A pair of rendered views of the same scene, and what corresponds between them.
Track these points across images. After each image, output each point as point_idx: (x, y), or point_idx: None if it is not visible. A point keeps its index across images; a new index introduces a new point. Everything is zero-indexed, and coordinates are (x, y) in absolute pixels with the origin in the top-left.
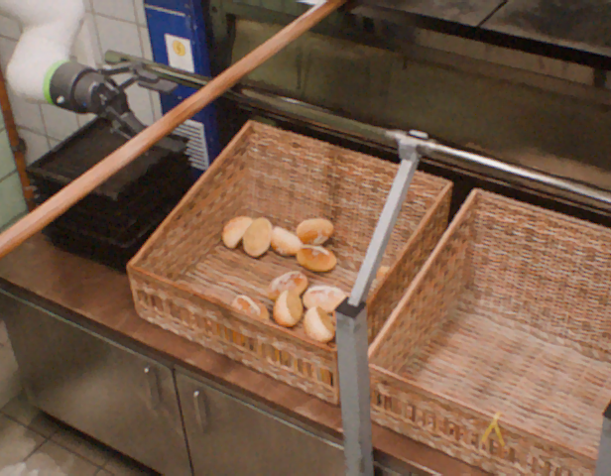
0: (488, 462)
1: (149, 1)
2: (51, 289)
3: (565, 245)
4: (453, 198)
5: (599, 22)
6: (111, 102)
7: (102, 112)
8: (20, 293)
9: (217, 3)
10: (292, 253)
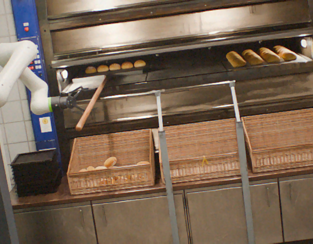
0: (204, 175)
1: None
2: (32, 201)
3: (190, 132)
4: None
5: (174, 74)
6: (72, 101)
7: (68, 107)
8: (18, 210)
9: None
10: None
